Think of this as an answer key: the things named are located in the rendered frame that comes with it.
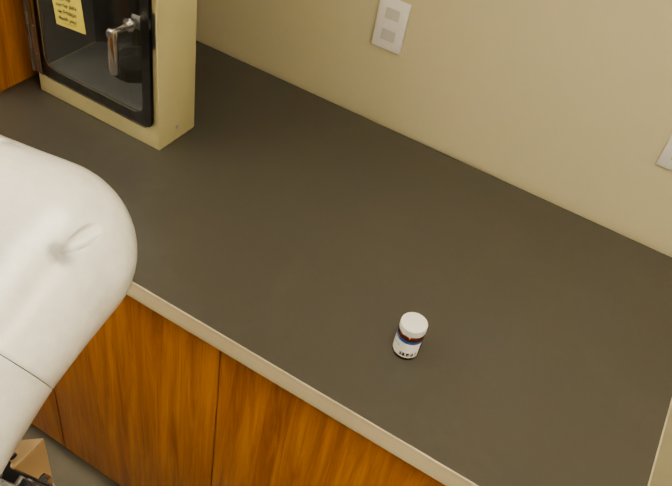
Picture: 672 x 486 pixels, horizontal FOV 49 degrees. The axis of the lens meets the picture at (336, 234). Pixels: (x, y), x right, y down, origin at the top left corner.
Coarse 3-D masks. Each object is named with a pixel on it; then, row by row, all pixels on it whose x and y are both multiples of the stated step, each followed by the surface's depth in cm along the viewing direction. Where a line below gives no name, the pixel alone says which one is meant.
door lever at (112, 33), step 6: (126, 18) 129; (126, 24) 129; (132, 24) 129; (108, 30) 126; (114, 30) 127; (120, 30) 128; (132, 30) 130; (108, 36) 127; (114, 36) 127; (108, 42) 128; (114, 42) 128; (108, 48) 129; (114, 48) 128; (108, 54) 130; (114, 54) 129; (114, 60) 130; (114, 66) 131; (114, 72) 132
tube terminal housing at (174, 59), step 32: (160, 0) 126; (192, 0) 134; (160, 32) 130; (192, 32) 139; (160, 64) 134; (192, 64) 144; (64, 96) 153; (160, 96) 139; (192, 96) 149; (128, 128) 148; (160, 128) 144
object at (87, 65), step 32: (96, 0) 131; (128, 0) 127; (64, 32) 140; (96, 32) 136; (128, 32) 131; (64, 64) 146; (96, 64) 141; (128, 64) 136; (96, 96) 146; (128, 96) 141
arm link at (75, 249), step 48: (0, 144) 40; (0, 192) 37; (48, 192) 38; (96, 192) 40; (0, 240) 36; (48, 240) 37; (96, 240) 39; (0, 288) 36; (48, 288) 37; (96, 288) 39; (0, 336) 36; (48, 336) 37; (48, 384) 39
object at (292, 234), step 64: (0, 128) 145; (64, 128) 148; (192, 128) 154; (256, 128) 158; (320, 128) 161; (384, 128) 165; (128, 192) 137; (192, 192) 140; (256, 192) 142; (320, 192) 145; (384, 192) 148; (448, 192) 151; (512, 192) 155; (192, 256) 127; (256, 256) 130; (320, 256) 132; (384, 256) 135; (448, 256) 137; (512, 256) 140; (576, 256) 143; (640, 256) 146; (192, 320) 118; (256, 320) 119; (320, 320) 121; (384, 320) 123; (448, 320) 126; (512, 320) 128; (576, 320) 130; (640, 320) 133; (320, 384) 112; (384, 384) 114; (448, 384) 116; (512, 384) 118; (576, 384) 120; (640, 384) 122; (384, 448) 110; (448, 448) 107; (512, 448) 109; (576, 448) 111; (640, 448) 112
